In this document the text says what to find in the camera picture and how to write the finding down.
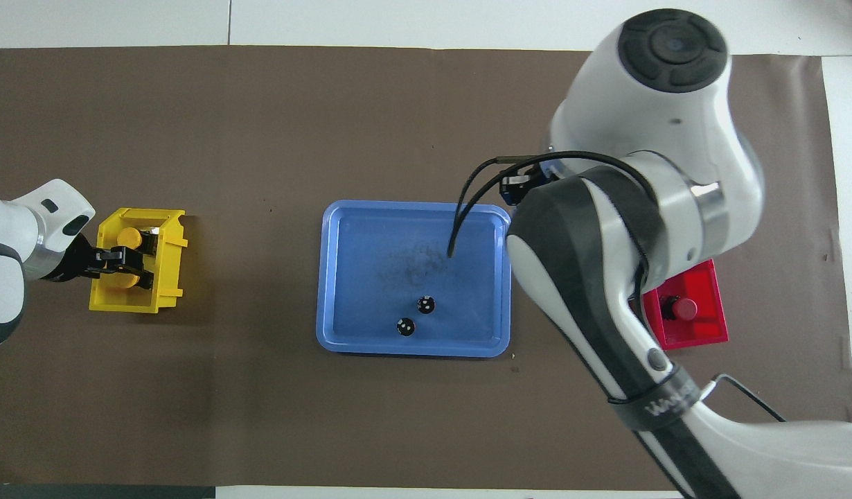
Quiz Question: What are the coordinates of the red plastic bin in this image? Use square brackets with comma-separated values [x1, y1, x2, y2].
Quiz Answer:
[641, 259, 729, 350]

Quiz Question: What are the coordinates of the yellow plastic bin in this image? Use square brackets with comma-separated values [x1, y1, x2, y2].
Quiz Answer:
[89, 208, 190, 314]

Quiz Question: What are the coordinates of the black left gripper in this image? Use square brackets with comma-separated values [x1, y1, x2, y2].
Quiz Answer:
[44, 234, 155, 290]

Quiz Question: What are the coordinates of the red push button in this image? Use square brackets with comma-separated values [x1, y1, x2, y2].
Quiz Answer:
[662, 295, 698, 323]

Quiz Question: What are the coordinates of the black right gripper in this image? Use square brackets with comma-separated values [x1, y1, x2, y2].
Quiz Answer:
[501, 163, 558, 207]

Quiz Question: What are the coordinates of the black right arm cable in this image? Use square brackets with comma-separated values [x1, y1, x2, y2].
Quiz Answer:
[447, 151, 788, 423]

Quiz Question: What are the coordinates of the brown table mat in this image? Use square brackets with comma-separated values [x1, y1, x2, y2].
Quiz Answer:
[0, 45, 852, 486]

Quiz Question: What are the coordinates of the blue plastic tray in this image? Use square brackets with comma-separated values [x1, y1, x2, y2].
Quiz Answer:
[316, 200, 512, 358]

